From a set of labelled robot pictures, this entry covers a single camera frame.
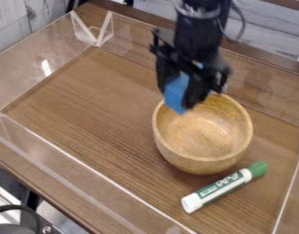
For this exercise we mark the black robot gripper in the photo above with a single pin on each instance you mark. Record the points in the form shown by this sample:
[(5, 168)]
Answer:
[(208, 74)]

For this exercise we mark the blue rectangular block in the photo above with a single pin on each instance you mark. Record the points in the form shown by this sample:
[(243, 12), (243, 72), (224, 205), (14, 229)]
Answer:
[(173, 93)]

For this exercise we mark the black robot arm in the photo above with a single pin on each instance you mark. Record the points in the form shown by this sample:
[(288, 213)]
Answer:
[(197, 29)]

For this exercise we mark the brown wooden bowl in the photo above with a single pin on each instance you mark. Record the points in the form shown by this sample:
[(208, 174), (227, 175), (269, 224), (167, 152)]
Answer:
[(205, 140)]

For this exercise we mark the green white dry-erase marker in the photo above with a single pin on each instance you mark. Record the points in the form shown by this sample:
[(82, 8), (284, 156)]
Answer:
[(223, 186)]

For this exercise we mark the clear acrylic corner bracket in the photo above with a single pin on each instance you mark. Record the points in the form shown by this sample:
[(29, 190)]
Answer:
[(90, 34)]

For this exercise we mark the clear acrylic tray wall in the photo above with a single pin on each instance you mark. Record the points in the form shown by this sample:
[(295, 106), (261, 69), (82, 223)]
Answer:
[(101, 205)]

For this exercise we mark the black metal table bracket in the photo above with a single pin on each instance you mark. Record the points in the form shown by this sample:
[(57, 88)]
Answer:
[(32, 220)]

